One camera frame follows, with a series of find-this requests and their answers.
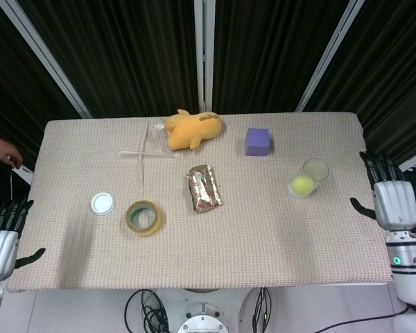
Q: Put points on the clear plastic straw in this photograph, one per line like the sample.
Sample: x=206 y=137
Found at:
x=142 y=153

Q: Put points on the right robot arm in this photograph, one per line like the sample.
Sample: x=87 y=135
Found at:
x=407 y=270

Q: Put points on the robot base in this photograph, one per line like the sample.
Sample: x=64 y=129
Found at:
x=202 y=312

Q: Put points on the beige checkered tablecloth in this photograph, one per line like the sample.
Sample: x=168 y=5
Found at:
x=201 y=249

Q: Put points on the purple foam cube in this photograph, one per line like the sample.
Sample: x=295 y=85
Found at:
x=257 y=142

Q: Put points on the clear plastic cup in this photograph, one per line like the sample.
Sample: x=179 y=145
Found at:
x=308 y=178

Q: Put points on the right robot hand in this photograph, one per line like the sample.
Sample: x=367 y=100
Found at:
x=393 y=204

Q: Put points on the white round lid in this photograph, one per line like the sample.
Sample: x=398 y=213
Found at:
x=103 y=204

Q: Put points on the yellow tennis ball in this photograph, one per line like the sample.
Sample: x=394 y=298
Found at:
x=301 y=185

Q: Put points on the person's hand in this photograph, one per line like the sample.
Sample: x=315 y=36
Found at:
x=1 y=149

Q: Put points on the gold foil snack packet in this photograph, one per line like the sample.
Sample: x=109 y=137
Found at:
x=203 y=187

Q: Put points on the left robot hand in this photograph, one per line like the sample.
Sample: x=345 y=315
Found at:
x=0 y=249

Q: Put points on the yellow tape roll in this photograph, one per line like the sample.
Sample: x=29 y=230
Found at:
x=144 y=218

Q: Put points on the orange plush toy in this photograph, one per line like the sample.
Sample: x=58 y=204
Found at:
x=192 y=130

